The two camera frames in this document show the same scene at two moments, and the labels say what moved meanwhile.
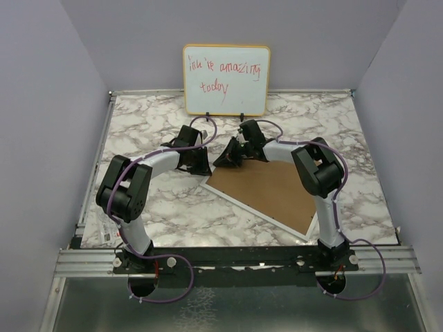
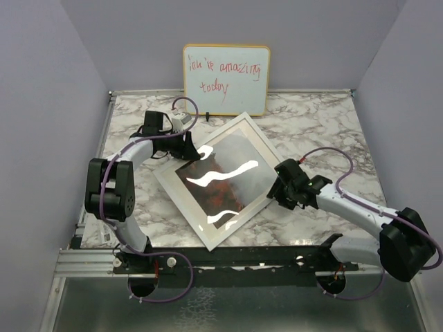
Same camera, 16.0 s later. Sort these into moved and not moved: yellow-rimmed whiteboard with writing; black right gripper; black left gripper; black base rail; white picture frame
Moved: black right gripper; white picture frame; black left gripper
Not moved: black base rail; yellow-rimmed whiteboard with writing
